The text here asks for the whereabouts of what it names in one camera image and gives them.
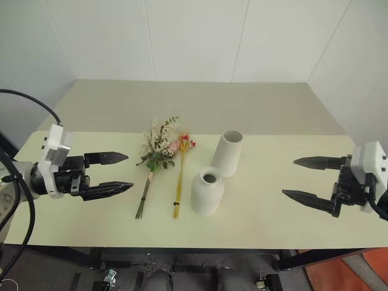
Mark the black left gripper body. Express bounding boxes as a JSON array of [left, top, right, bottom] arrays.
[[54, 155, 91, 197]]

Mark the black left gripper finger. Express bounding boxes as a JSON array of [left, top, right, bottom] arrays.
[[81, 181, 135, 202], [84, 150, 129, 167]]

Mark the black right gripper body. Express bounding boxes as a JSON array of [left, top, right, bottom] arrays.
[[330, 155, 376, 218]]

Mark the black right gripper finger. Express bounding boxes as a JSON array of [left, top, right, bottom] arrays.
[[281, 189, 340, 217], [293, 156, 346, 171]]

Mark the tall white cylinder vase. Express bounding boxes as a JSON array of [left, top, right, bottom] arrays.
[[210, 130, 244, 179]]

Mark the white round bottle vase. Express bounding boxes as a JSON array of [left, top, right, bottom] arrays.
[[190, 166, 226, 217]]

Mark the mixed dried flower bouquet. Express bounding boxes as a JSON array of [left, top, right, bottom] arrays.
[[135, 115, 180, 220]]

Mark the orange floor mat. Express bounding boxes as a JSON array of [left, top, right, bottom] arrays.
[[298, 247, 388, 291]]

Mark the yellow-stemmed red berry bunch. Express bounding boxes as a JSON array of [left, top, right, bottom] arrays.
[[172, 133, 197, 219]]

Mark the dark rounded shape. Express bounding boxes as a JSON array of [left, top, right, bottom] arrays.
[[144, 269, 174, 291]]

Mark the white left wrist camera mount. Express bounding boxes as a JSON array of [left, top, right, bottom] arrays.
[[37, 123, 74, 200]]

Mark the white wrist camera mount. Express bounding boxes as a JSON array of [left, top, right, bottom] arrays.
[[350, 140, 388, 213], [37, 123, 74, 200]]

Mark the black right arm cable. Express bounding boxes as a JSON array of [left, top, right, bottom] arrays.
[[367, 192, 388, 221]]

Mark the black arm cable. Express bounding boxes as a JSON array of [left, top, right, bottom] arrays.
[[367, 192, 388, 221], [0, 89, 64, 281]]

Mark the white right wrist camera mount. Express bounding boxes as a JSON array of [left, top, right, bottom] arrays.
[[350, 140, 388, 213]]

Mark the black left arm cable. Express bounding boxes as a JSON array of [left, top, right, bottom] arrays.
[[0, 89, 64, 281]]

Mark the black table frame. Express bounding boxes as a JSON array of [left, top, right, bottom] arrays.
[[0, 246, 374, 272]]

